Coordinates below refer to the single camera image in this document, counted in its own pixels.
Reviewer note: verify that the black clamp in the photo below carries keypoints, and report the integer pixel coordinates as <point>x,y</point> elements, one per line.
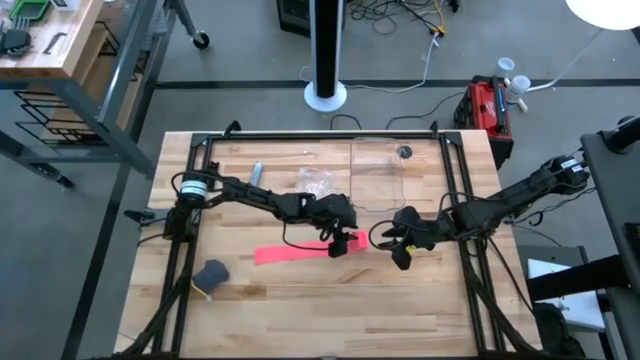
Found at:
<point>137,215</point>

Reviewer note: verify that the black round grommet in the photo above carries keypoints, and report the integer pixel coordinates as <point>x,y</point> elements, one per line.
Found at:
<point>405,151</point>

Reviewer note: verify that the black caster wheel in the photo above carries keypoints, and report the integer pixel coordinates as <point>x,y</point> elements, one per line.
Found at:
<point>201,41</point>

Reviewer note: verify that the small black bracket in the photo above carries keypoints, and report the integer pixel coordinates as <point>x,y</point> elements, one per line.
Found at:
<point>214,167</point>

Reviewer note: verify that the black bag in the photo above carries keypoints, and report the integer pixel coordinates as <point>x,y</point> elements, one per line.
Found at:
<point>555,330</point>

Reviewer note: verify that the black box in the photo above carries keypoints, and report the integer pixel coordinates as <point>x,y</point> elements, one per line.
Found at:
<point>292,15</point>

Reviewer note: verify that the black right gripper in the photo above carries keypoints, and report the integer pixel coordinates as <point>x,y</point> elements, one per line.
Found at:
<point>420,232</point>

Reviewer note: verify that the black hex key set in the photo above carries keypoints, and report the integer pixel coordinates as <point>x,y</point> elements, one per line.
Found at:
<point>15,40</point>

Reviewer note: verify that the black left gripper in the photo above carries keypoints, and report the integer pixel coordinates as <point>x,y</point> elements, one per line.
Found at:
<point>330,210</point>

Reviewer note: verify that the red tool bag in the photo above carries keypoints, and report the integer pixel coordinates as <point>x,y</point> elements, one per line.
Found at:
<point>482,107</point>

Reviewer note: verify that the grey metal desk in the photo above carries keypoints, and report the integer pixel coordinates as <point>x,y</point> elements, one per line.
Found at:
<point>610,175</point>

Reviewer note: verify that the clear plastic bag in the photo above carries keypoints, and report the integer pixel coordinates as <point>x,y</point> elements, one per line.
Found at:
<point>315,180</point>

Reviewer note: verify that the black white tower fan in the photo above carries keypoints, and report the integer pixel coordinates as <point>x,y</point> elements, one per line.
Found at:
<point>325,50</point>

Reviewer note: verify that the white plastic jar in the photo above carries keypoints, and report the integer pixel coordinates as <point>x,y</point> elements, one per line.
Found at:
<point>520,87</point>
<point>505,67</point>

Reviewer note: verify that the white panel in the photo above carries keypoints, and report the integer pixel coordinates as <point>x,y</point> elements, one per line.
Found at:
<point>575,312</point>

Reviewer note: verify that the white lamp shade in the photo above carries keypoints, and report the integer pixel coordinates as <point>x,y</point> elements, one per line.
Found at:
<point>605,12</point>

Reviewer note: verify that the clear plastic bin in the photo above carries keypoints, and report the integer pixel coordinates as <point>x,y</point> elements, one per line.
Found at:
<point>375,175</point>

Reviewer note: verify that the wooden workbench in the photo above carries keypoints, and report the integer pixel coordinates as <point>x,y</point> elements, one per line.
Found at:
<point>30,65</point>

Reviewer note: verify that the black bar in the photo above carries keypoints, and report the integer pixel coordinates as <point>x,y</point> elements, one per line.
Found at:
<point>575,280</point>

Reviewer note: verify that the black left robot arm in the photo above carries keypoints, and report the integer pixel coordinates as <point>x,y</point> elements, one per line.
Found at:
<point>250,192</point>

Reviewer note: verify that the pink bandage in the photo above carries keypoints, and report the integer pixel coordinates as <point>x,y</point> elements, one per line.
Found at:
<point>290,251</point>

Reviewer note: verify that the small white box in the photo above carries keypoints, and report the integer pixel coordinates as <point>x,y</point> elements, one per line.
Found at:
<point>65,4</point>

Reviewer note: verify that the black cylinder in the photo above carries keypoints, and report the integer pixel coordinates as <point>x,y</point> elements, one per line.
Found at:
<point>625,137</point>

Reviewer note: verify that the silver utility knife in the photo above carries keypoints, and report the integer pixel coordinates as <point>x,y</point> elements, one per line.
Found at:
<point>256,172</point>

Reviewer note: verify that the green tray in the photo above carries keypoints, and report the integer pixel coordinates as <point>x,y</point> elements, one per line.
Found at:
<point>30,10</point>

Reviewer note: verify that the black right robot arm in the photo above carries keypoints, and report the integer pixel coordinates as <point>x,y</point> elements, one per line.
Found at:
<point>505,195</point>

